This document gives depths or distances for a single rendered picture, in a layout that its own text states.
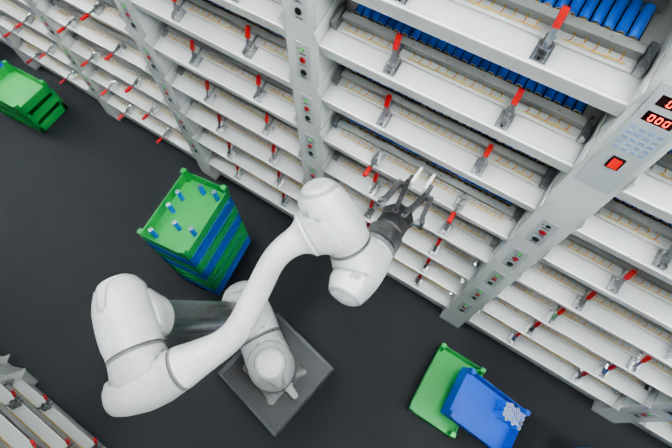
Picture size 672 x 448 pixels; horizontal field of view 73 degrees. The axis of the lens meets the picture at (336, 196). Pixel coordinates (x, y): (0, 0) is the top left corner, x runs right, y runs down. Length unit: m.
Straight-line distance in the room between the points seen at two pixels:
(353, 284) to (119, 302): 0.54
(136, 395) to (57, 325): 1.35
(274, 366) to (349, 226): 0.79
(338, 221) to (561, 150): 0.47
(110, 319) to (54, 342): 1.27
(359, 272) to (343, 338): 1.15
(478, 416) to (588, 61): 1.54
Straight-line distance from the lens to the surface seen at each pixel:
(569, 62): 0.88
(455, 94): 1.02
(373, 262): 0.98
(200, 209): 1.83
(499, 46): 0.87
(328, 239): 0.91
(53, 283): 2.53
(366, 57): 1.06
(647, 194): 1.04
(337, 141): 1.38
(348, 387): 2.07
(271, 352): 1.59
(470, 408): 2.07
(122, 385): 1.16
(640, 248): 1.21
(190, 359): 1.09
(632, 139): 0.91
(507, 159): 1.16
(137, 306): 1.17
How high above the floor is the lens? 2.07
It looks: 63 degrees down
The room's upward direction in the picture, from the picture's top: straight up
